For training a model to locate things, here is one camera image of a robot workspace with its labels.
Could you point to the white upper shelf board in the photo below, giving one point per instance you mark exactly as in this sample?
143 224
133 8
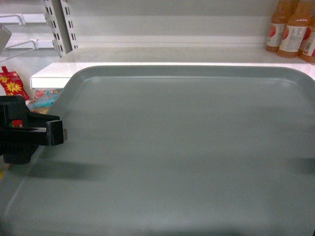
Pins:
57 74

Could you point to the teal snack bag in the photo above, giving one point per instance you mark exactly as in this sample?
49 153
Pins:
43 100

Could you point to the grey rectangular serving tray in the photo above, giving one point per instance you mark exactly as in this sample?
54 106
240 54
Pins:
172 151

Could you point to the red snack pouch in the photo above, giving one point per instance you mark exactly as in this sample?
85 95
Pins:
12 83

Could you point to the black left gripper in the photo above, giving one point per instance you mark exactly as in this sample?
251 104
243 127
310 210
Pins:
22 131

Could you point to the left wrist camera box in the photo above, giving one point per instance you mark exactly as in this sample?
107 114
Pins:
5 36

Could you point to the orange juice bottle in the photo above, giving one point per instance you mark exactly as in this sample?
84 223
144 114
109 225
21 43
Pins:
295 30
277 25

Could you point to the orange juice bottle left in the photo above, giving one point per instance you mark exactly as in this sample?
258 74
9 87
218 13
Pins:
277 25

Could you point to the orange juice bottle right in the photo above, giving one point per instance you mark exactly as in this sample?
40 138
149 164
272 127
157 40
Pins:
295 30

